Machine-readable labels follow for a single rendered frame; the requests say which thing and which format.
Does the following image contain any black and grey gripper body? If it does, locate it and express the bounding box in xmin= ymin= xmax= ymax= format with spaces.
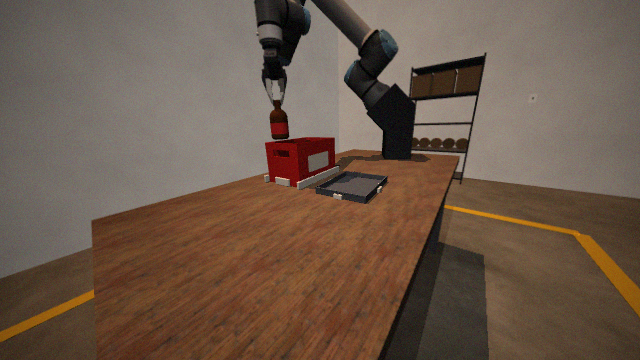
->
xmin=262 ymin=41 xmax=283 ymax=81

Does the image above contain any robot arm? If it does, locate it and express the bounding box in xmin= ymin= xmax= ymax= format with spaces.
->
xmin=254 ymin=0 xmax=398 ymax=111

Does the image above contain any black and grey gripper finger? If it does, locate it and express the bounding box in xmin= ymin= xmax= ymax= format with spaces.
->
xmin=278 ymin=69 xmax=287 ymax=106
xmin=262 ymin=69 xmax=274 ymax=106

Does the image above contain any dark red open crate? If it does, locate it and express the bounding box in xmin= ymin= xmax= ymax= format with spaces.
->
xmin=265 ymin=137 xmax=335 ymax=187

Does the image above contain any brown bottle with red label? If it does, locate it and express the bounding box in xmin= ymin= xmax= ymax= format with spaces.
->
xmin=270 ymin=100 xmax=289 ymax=140

